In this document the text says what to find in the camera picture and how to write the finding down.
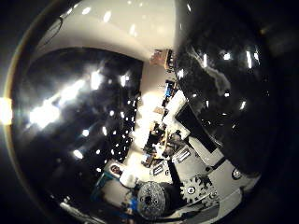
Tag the spray bottle with printed label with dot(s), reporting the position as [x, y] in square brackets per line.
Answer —
[224, 109]

